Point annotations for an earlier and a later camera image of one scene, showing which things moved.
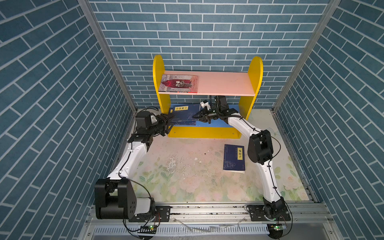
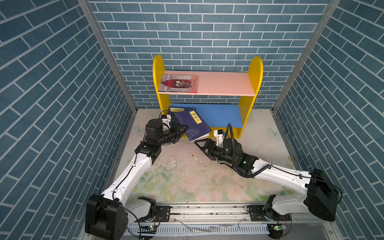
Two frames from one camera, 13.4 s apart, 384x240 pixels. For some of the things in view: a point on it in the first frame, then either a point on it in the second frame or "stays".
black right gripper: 204,117 to 210,142
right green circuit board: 275,230 stays
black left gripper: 163,121 to 176,133
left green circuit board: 148,229 stays
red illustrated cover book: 179,83 stays
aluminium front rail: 216,214 stays
